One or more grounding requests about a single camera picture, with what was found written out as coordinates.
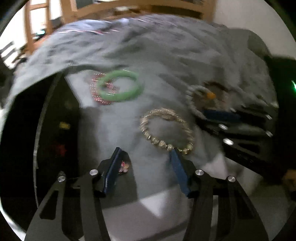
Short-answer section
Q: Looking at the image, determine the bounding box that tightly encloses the pink beaded bracelet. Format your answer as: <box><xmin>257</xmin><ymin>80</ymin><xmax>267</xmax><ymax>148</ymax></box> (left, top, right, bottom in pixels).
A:
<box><xmin>89</xmin><ymin>72</ymin><xmax>121</xmax><ymax>106</ymax></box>

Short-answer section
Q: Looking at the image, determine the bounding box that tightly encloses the right hand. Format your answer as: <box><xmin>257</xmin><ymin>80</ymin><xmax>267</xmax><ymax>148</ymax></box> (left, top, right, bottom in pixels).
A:
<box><xmin>283</xmin><ymin>170</ymin><xmax>296</xmax><ymax>192</ymax></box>

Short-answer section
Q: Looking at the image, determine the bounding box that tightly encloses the grey duvet cover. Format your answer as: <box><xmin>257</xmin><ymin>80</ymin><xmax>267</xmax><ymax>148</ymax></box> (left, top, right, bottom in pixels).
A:
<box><xmin>1</xmin><ymin>15</ymin><xmax>278</xmax><ymax>240</ymax></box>

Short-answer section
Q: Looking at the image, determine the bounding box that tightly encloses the wooden bed frame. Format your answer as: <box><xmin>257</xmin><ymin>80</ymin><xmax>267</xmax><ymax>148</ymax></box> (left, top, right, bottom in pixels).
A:
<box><xmin>24</xmin><ymin>0</ymin><xmax>217</xmax><ymax>54</ymax></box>

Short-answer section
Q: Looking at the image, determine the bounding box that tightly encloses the gold beaded bracelet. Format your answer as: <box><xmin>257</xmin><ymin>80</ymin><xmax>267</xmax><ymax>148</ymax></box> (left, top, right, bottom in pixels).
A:
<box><xmin>139</xmin><ymin>107</ymin><xmax>195</xmax><ymax>156</ymax></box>

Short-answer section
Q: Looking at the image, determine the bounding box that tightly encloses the green jade bangle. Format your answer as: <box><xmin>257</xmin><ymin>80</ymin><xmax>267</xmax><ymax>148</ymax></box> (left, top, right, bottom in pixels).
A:
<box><xmin>95</xmin><ymin>70</ymin><xmax>144</xmax><ymax>102</ymax></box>

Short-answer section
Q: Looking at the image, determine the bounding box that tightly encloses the black jewelry box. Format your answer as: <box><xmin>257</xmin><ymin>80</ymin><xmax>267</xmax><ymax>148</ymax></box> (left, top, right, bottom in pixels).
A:
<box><xmin>1</xmin><ymin>73</ymin><xmax>80</xmax><ymax>230</ymax></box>

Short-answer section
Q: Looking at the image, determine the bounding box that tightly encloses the pink flower earring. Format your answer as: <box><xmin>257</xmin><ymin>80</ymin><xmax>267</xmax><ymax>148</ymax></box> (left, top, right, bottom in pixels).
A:
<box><xmin>118</xmin><ymin>162</ymin><xmax>130</xmax><ymax>174</ymax></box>

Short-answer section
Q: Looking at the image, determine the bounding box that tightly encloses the white pearl bracelet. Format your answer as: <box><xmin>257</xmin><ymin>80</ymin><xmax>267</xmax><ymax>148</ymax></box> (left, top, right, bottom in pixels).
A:
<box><xmin>184</xmin><ymin>84</ymin><xmax>228</xmax><ymax>120</ymax></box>

